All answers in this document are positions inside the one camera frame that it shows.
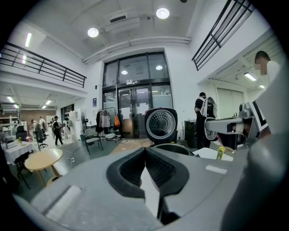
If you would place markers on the black balcony railing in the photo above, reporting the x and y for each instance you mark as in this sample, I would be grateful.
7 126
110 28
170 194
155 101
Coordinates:
45 65
221 33

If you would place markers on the glass entrance door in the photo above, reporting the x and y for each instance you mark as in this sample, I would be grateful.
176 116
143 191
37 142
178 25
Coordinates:
135 106

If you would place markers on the clothes rack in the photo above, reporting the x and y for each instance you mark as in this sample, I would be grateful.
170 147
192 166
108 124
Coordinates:
105 119

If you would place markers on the black washing machine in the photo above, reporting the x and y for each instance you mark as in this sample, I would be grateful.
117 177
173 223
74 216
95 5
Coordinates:
190 133

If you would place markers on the flattened cardboard sheets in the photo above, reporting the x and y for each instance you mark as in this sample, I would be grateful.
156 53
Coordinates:
131 145

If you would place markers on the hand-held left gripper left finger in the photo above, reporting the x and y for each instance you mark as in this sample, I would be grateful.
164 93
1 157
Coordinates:
90 203

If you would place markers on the grey chair with black frame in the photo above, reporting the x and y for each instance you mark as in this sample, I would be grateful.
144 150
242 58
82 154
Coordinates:
92 139

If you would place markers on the ceiling air conditioner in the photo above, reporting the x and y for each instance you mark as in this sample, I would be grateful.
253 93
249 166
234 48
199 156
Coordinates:
122 22

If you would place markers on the white bag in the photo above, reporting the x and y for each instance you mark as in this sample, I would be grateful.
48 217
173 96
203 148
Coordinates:
110 136

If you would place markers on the dark metal pot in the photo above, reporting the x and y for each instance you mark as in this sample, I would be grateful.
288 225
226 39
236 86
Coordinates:
171 149

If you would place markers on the maroon rice cooker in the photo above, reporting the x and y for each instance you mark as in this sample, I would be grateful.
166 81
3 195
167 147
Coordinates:
161 124

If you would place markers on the blue wall poster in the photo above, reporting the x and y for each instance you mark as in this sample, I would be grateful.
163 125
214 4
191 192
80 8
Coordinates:
94 102

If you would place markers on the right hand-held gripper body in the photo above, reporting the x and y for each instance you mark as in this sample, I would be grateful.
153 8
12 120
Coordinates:
262 117

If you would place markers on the yellow bottle with black cap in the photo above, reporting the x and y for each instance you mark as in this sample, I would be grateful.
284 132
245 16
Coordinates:
220 153

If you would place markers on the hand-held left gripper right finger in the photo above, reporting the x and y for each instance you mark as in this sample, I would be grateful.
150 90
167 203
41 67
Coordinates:
198 180

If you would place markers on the orange bag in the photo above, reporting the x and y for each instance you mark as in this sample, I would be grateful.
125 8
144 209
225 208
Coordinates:
117 121

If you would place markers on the round wooden table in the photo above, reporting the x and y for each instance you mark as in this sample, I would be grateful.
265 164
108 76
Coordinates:
43 158

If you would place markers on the table with white cloth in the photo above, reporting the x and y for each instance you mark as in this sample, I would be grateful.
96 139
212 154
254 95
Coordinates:
18 151

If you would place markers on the round ceiling light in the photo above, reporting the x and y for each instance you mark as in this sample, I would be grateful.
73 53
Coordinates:
93 32
162 13

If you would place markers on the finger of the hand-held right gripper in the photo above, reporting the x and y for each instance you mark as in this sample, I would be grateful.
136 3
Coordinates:
219 126

